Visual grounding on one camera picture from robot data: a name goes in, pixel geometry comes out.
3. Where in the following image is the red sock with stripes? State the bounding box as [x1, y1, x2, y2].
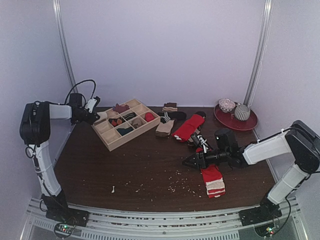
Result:
[196, 147, 227, 199]

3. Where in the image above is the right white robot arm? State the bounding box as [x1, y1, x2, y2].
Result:
[182, 120, 320, 221]

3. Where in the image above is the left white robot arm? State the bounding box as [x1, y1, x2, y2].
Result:
[19, 93, 101, 197]

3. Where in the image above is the red plate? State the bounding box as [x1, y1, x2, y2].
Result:
[213, 104, 258, 131]

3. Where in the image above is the red folded sock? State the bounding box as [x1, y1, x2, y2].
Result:
[171, 113, 206, 142]

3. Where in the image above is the strawberry pattern sock in box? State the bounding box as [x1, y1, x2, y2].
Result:
[108, 117, 125, 127]

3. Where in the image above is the purple sock in box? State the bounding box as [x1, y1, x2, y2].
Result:
[112, 103, 130, 114]

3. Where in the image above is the striped ceramic cup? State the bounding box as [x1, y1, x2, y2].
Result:
[234, 104, 251, 121]

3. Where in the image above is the wooden compartment box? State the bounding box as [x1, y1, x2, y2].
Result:
[92, 99, 161, 152]

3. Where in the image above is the teal sock in box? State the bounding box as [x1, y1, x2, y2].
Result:
[116, 127, 134, 136]

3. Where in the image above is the beige brown folded sock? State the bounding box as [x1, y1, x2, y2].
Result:
[155, 120, 175, 137]

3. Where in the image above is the dotted white bowl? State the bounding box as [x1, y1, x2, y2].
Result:
[218, 98, 236, 113]

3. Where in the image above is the black striped sock in box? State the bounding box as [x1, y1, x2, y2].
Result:
[123, 112, 137, 121]

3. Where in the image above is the black white striped sock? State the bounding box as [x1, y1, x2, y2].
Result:
[157, 111, 187, 124]

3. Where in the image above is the beige sock in box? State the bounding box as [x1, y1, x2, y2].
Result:
[131, 118, 144, 129]

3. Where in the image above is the brown striped folded sock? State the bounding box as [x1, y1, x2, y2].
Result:
[162, 102, 178, 112]

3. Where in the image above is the red rolled sock in box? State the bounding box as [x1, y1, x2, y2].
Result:
[144, 112, 155, 122]

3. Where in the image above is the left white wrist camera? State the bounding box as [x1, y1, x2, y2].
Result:
[84, 98, 98, 113]

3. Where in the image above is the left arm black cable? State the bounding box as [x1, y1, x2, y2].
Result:
[64, 79, 97, 106]

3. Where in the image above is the front aluminium rail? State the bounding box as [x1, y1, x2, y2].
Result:
[24, 197, 301, 240]

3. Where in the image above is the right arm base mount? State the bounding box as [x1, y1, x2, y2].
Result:
[238, 206, 282, 238]

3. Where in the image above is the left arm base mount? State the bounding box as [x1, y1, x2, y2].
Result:
[45, 207, 90, 239]

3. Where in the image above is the left aluminium frame post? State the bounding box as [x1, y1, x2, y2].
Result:
[52, 0, 78, 104]

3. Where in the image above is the aluminium frame post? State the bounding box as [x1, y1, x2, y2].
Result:
[52, 0, 78, 104]
[243, 0, 273, 107]

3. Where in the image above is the right aluminium frame post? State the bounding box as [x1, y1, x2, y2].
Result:
[243, 0, 273, 107]

